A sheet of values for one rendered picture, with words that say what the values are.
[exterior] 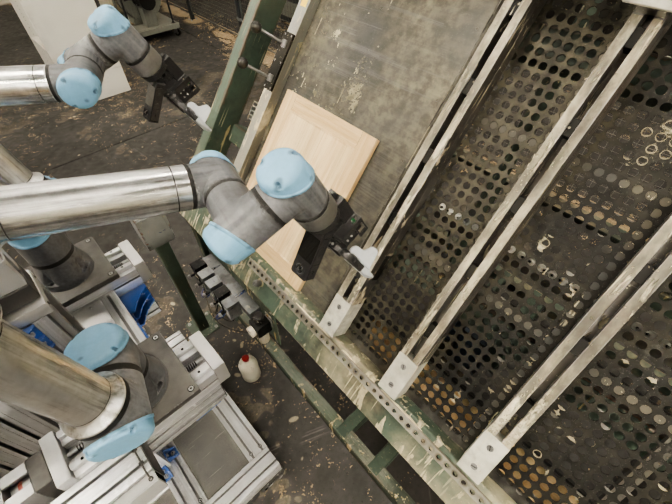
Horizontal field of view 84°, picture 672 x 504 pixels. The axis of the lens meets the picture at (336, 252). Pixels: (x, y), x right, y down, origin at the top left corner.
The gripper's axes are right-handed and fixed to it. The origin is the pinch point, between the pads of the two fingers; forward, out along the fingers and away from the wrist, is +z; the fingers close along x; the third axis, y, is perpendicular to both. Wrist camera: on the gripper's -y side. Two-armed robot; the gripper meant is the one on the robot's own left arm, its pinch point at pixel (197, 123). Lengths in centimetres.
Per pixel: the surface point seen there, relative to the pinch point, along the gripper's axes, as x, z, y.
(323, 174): -28.7, 25.7, 15.0
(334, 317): -61, 34, -17
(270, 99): 6.9, 19.3, 24.9
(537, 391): -113, 28, 3
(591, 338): -113, 21, 18
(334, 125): -24.1, 19.1, 28.6
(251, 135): 8.4, 24.9, 11.3
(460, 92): -60, 5, 46
